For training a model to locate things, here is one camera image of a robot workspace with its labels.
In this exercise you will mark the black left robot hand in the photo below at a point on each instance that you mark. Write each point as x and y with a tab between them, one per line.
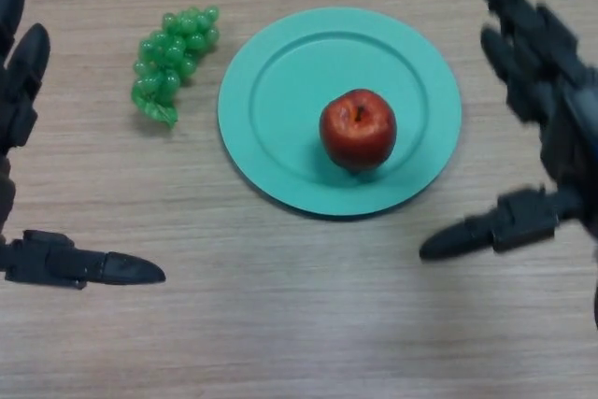
16	104

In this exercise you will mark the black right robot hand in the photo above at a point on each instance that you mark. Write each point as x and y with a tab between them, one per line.
560	104

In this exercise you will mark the red apple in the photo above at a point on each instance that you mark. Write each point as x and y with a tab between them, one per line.
357	132

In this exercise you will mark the green round plate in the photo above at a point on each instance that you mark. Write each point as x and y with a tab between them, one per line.
275	114

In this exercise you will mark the green grape bunch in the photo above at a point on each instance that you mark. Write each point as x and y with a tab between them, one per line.
173	51

